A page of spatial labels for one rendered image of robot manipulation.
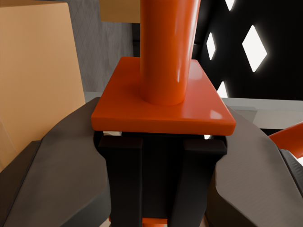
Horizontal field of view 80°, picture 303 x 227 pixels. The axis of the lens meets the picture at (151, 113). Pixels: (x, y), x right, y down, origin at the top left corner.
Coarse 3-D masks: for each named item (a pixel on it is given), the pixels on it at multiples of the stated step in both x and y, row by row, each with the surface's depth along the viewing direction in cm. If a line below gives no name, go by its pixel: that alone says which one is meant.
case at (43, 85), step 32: (0, 0) 21; (32, 0) 24; (0, 32) 15; (32, 32) 18; (64, 32) 25; (0, 64) 15; (32, 64) 19; (64, 64) 26; (0, 96) 15; (32, 96) 19; (64, 96) 26; (0, 128) 15; (32, 128) 19; (0, 160) 15
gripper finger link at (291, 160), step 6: (282, 150) 7; (288, 150) 7; (282, 156) 7; (288, 156) 7; (294, 156) 7; (288, 162) 7; (294, 162) 7; (300, 162) 7; (288, 168) 7; (294, 168) 7; (300, 168) 7; (294, 174) 6; (300, 174) 6; (294, 180) 6; (300, 180) 6; (300, 186) 6; (300, 192) 6
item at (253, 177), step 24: (240, 120) 9; (240, 144) 8; (264, 144) 8; (216, 168) 6; (240, 168) 6; (264, 168) 7; (216, 192) 6; (240, 192) 6; (264, 192) 6; (288, 192) 6; (216, 216) 6; (240, 216) 5; (264, 216) 5; (288, 216) 5
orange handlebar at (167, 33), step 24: (144, 0) 6; (168, 0) 6; (192, 0) 6; (144, 24) 7; (168, 24) 6; (192, 24) 6; (144, 48) 7; (168, 48) 7; (192, 48) 7; (144, 72) 8; (168, 72) 7; (144, 96) 8; (168, 96) 8
